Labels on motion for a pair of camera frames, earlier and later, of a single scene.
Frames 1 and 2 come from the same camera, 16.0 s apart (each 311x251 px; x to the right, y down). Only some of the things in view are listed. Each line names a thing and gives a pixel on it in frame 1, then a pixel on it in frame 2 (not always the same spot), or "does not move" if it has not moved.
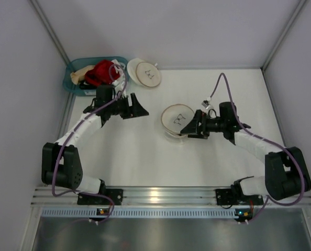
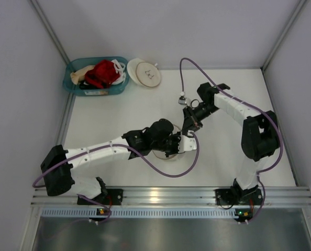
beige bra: x=79 y=75 does not move
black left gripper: x=129 y=107 to x=175 y=144
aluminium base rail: x=143 y=196 does not move
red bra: x=99 y=75 does not move
